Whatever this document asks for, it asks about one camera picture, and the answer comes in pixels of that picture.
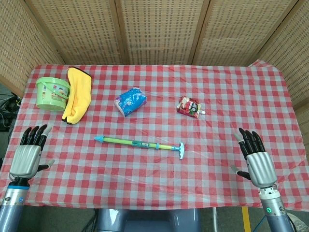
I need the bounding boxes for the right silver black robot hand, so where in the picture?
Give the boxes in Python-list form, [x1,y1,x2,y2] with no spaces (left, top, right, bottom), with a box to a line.
[230,128,278,188]

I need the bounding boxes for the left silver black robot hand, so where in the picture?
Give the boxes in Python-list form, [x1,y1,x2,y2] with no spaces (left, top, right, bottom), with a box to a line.
[8,124,56,186]

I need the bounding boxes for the green tube water gun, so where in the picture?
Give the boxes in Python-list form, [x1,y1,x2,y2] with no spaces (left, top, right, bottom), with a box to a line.
[94,135,187,160]

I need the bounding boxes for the red white checkered tablecloth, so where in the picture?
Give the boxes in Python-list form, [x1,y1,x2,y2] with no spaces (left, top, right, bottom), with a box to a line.
[0,59,309,210]

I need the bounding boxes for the green plastic bucket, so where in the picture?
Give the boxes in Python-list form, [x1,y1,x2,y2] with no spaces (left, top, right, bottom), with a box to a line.
[35,76,71,112]

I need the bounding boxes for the yellow microfibre cloth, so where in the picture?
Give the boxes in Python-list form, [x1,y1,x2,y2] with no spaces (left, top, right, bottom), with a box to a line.
[61,67,93,125]

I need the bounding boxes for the red juice pouch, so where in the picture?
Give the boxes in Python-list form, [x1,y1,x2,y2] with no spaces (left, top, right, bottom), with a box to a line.
[176,95,207,119]

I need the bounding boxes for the blue tissue pack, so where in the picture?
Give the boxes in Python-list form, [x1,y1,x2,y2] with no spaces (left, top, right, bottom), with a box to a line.
[114,87,148,118]

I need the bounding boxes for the grey blue robot torso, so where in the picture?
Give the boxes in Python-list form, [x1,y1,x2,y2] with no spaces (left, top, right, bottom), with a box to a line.
[96,207,202,232]

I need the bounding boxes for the woven bamboo folding screen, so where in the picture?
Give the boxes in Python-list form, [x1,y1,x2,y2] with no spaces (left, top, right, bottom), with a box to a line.
[0,0,309,111]

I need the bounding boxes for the black floor cables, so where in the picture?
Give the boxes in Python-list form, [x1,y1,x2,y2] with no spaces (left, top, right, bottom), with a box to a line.
[0,91,23,132]

